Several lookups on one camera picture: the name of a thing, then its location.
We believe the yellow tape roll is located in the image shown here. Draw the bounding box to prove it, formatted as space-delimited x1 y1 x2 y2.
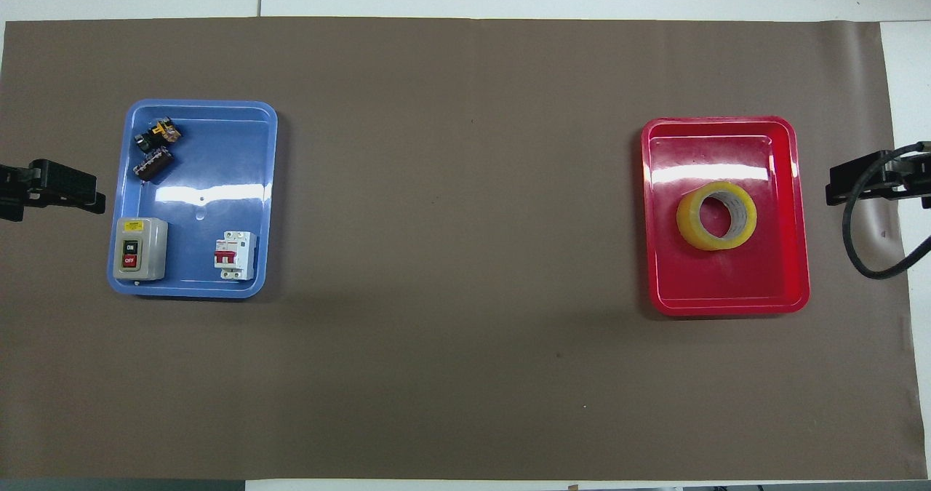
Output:
676 181 758 251

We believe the red plastic tray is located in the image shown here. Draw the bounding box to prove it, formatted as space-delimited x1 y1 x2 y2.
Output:
640 116 811 316

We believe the blue plastic tray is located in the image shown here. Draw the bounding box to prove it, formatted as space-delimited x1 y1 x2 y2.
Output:
107 99 279 300

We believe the white red circuit breaker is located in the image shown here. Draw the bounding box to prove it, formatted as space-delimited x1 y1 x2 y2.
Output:
214 231 257 281

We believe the black yellow electronic component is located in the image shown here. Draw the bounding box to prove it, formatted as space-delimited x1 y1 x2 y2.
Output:
135 116 183 153

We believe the black cable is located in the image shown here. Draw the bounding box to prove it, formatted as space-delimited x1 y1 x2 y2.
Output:
842 142 931 281

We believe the grey on-off switch box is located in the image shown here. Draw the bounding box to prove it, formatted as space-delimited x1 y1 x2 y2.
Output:
112 217 169 282

